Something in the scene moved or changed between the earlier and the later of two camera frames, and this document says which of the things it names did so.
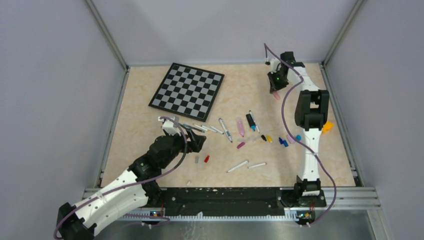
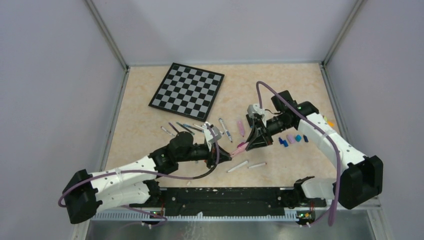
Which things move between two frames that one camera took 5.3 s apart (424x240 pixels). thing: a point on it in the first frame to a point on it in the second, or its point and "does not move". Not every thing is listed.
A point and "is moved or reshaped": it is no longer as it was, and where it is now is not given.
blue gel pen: x=193 y=127 does not move
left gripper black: x=196 y=141 to x=215 y=155
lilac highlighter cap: x=290 y=139 does not move
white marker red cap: x=257 y=165 does not move
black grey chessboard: x=187 y=91 does not move
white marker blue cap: x=227 y=133 does not move
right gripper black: x=274 y=87 to x=258 y=137
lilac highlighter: x=241 y=127 does not move
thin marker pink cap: x=276 y=95 is moved or reshaped
